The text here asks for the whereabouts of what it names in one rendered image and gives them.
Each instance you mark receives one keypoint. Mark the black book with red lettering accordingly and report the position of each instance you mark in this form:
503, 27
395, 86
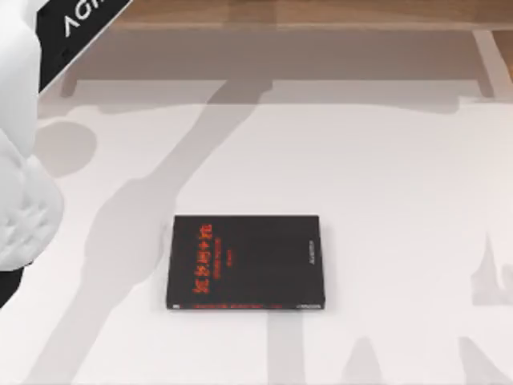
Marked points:
246, 262

